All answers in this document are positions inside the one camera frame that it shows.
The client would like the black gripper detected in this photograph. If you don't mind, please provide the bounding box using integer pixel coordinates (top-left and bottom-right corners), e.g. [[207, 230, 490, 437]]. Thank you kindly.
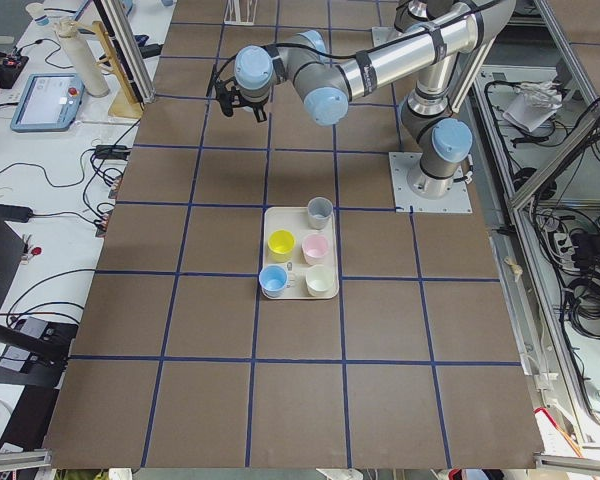
[[232, 89, 270, 122]]

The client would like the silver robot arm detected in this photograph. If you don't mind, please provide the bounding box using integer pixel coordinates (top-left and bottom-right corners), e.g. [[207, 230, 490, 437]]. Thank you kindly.
[[208, 1, 515, 200]]

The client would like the grey plastic cup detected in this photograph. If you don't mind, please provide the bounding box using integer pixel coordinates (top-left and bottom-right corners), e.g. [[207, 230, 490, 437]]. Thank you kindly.
[[307, 197, 333, 230]]

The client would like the yellow plastic cup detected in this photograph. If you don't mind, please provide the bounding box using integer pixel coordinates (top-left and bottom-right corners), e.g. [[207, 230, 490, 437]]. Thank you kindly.
[[267, 229, 296, 263]]

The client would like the pink plastic cup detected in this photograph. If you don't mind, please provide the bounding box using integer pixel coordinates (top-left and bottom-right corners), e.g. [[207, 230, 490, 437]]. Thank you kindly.
[[301, 233, 329, 265]]

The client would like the light blue cup near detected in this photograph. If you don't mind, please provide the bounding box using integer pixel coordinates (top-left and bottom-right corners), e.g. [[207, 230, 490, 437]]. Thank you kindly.
[[258, 265, 288, 298]]

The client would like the cream white plastic cup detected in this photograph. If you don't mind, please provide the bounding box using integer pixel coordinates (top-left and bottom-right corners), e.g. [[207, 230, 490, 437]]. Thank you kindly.
[[305, 265, 335, 297]]

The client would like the wooden mug tree stand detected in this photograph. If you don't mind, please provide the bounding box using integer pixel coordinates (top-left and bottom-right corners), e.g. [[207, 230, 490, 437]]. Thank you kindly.
[[90, 21, 142, 119]]

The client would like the white plastic tray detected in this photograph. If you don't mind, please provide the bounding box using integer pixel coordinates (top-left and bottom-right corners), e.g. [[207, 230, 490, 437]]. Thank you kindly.
[[260, 207, 339, 300]]

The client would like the white cylindrical bottle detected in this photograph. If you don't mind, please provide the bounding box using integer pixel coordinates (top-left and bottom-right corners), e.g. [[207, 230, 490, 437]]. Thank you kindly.
[[54, 17, 110, 98]]

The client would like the blue teach pendant tablet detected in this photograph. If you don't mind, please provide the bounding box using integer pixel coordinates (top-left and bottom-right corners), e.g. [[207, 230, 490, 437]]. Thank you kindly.
[[10, 73, 84, 133]]

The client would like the black power adapter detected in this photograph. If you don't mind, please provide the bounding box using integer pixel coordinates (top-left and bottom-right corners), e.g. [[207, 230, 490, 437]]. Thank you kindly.
[[0, 204, 34, 223]]

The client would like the white wire cup rack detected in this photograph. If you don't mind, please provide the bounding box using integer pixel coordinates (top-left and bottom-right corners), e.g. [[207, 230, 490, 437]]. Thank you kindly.
[[224, 0, 258, 26]]

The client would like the aluminium frame post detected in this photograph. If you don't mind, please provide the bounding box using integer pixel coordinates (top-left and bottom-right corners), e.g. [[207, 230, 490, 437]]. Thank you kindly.
[[94, 0, 155, 104]]

